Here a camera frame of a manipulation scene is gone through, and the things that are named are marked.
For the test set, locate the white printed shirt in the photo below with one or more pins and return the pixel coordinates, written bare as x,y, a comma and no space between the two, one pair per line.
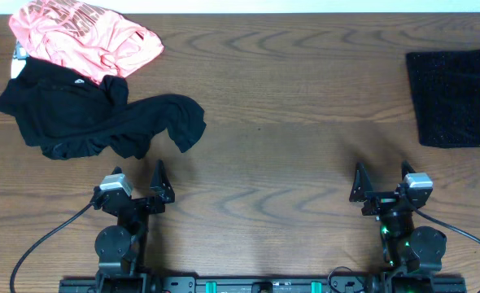
18,60

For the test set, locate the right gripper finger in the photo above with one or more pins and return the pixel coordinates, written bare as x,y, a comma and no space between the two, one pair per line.
406,168
361,184

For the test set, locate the coral pink printed shirt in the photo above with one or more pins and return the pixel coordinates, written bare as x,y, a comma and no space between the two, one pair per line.
90,40

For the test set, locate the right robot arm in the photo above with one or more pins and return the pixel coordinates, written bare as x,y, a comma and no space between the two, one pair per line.
413,253

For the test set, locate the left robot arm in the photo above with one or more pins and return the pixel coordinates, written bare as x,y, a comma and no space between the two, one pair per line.
121,247

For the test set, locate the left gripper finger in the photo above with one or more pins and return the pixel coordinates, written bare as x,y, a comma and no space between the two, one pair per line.
160,184
117,170

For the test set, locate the black fabric storage container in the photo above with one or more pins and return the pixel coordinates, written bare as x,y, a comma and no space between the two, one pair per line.
445,91

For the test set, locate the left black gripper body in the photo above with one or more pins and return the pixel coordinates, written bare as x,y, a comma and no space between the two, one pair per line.
146,209

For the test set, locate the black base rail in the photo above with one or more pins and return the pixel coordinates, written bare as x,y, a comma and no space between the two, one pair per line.
186,284

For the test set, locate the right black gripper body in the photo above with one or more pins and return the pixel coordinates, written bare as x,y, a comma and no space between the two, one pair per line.
380,204

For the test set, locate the black t-shirt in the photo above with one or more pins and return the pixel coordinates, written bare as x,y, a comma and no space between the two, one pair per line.
68,116

